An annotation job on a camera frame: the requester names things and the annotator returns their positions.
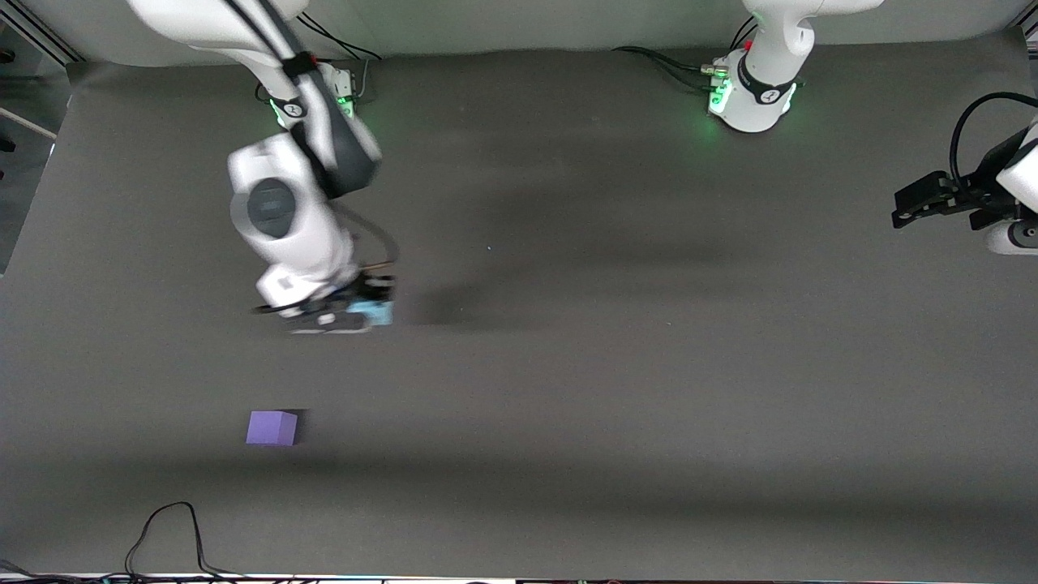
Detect light blue foam block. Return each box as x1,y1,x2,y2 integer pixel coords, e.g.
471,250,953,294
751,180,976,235
347,301,395,328

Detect purple foam block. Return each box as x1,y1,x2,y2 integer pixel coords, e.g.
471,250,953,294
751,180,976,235
246,410,298,448

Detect black right arm base cables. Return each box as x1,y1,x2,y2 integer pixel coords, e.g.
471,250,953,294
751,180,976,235
297,12,384,105

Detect black arm base cables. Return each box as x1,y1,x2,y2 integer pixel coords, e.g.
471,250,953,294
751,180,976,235
611,15,760,95
297,12,384,105

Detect black left arm base cables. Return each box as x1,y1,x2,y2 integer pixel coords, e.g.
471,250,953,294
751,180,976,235
611,15,760,95

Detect thin black looped cable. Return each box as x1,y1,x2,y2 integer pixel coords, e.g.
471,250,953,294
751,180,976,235
124,501,248,582

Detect aluminium frame rail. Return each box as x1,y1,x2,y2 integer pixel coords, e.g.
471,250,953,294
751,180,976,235
0,0,85,66

